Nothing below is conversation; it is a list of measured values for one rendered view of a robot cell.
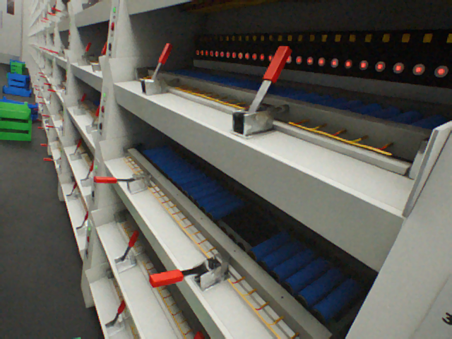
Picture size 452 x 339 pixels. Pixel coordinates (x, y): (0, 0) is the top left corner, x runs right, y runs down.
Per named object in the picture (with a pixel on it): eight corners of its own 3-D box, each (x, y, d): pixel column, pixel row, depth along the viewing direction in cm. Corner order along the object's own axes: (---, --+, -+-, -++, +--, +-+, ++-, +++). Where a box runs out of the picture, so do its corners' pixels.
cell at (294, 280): (328, 273, 32) (292, 300, 29) (316, 264, 34) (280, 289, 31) (330, 263, 32) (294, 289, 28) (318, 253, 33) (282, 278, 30)
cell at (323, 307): (359, 296, 29) (323, 330, 26) (344, 286, 31) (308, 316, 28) (362, 286, 29) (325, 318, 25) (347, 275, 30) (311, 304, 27)
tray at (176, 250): (287, 457, 21) (303, 405, 17) (106, 176, 66) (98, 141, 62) (402, 323, 31) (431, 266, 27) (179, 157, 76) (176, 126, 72)
